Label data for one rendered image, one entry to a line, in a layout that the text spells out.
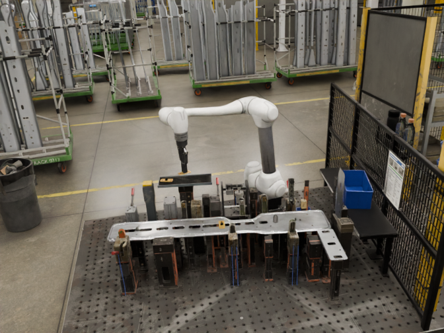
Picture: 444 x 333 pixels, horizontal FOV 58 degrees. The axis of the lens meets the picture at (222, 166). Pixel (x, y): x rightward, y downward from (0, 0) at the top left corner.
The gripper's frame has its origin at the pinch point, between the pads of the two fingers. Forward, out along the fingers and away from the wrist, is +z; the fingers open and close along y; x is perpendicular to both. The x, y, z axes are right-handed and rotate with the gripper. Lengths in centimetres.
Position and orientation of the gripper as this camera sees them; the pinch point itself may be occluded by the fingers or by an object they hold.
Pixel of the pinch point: (184, 167)
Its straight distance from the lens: 273.8
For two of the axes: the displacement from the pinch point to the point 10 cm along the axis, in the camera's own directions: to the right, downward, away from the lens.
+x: 8.9, -2.4, 4.0
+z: 0.5, 9.0, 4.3
